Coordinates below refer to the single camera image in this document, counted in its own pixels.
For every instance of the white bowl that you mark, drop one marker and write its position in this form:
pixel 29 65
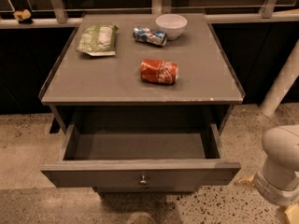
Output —
pixel 173 24

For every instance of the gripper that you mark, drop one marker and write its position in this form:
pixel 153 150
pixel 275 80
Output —
pixel 270 188

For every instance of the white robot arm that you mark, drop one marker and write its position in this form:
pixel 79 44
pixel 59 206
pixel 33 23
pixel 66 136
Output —
pixel 278 180

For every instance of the small yellow toy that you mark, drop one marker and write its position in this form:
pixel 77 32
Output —
pixel 23 16

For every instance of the metal window railing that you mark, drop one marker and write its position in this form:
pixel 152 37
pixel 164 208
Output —
pixel 69 12

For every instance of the white diagonal post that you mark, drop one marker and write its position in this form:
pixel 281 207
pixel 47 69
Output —
pixel 282 84

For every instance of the grey wooden cabinet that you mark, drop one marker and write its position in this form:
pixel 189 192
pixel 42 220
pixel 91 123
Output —
pixel 108 91

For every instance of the green snack bag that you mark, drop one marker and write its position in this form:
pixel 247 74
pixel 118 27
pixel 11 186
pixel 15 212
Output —
pixel 98 40

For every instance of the crushed blue soda can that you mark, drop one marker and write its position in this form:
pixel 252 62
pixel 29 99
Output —
pixel 151 36

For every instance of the crushed red cola can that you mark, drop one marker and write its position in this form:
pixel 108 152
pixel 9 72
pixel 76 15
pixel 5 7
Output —
pixel 159 71

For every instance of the metal drawer knob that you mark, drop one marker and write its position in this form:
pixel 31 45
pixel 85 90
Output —
pixel 143 181

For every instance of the grey top drawer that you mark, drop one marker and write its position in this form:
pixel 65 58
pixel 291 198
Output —
pixel 114 159

